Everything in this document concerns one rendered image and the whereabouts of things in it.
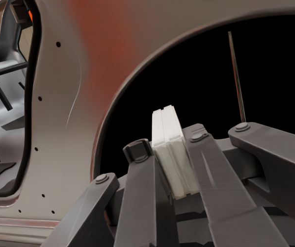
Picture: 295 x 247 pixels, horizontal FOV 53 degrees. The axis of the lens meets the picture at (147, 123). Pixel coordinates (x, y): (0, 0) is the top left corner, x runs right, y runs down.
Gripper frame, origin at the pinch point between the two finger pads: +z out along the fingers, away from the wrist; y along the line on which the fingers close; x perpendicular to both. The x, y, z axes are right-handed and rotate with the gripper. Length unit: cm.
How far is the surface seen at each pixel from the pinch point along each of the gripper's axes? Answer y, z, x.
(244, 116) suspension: 16, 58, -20
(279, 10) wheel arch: 18.5, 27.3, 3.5
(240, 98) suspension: 17, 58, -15
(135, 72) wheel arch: -3.8, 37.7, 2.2
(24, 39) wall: -236, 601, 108
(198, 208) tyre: -0.5, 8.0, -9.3
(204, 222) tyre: -0.2, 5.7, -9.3
